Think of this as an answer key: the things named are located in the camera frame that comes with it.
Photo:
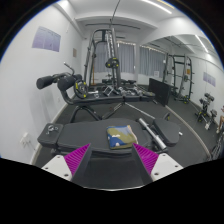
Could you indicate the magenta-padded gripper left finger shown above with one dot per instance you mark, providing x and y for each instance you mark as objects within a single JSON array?
[{"x": 76, "y": 160}]

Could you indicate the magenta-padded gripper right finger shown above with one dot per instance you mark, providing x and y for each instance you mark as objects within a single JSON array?
[{"x": 148, "y": 160}]

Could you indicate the blue olive patterned towel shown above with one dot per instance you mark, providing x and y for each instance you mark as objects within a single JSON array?
[{"x": 121, "y": 136}]

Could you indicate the silver barbell bar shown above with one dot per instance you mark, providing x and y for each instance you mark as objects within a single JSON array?
[{"x": 151, "y": 133}]

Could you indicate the black padded workout bench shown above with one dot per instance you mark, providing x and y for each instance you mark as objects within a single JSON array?
[{"x": 83, "y": 133}]

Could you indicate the metal key bunch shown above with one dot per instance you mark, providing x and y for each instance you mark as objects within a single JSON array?
[{"x": 51, "y": 128}]

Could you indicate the black roller-pad adjustable bench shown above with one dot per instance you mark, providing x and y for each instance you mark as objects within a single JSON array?
[{"x": 103, "y": 98}]

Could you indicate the black box platform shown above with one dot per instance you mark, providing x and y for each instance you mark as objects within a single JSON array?
[{"x": 160, "y": 91}]

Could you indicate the group of dumbbells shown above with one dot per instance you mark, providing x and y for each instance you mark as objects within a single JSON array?
[{"x": 123, "y": 90}]

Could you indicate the person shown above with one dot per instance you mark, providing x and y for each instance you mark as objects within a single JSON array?
[{"x": 221, "y": 116}]

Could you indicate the black power rack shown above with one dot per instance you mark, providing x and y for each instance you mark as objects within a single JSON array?
[{"x": 186, "y": 76}]

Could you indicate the grey window curtain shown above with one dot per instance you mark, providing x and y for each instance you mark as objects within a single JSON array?
[
  {"x": 150, "y": 61},
  {"x": 128, "y": 58}
]

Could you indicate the small purple wall poster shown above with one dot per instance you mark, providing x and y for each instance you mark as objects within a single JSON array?
[{"x": 209, "y": 79}]

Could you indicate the small brown wall plaque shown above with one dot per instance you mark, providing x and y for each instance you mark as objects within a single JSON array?
[{"x": 75, "y": 52}]

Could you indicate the grey smith machine frame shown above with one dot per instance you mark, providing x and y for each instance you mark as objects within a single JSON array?
[{"x": 115, "y": 43}]

